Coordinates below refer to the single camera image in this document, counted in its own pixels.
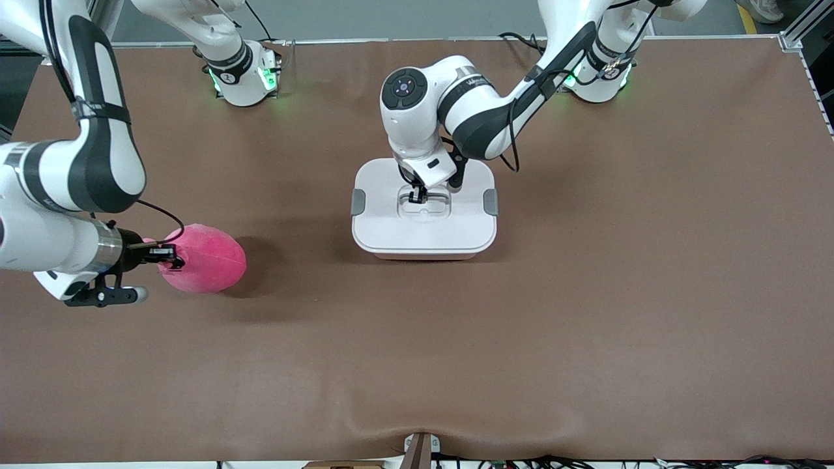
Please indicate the grey shoe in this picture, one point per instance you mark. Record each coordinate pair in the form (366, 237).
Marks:
(765, 10)

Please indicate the grey box latch clip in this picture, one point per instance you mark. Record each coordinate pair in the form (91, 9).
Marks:
(490, 202)
(358, 202)

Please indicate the aluminium frame post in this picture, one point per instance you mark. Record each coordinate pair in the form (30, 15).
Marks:
(104, 16)
(805, 26)

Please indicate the brown table mat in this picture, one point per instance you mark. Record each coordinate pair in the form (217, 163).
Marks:
(586, 326)

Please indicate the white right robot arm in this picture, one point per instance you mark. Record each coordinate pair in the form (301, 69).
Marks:
(39, 234)

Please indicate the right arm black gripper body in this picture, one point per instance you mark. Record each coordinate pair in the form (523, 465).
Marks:
(132, 254)

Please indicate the white plastic box lid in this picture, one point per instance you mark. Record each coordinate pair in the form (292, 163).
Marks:
(391, 228)

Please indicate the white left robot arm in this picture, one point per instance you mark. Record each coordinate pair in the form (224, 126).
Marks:
(482, 111)

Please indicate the pink plush toy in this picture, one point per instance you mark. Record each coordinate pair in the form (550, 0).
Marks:
(208, 260)

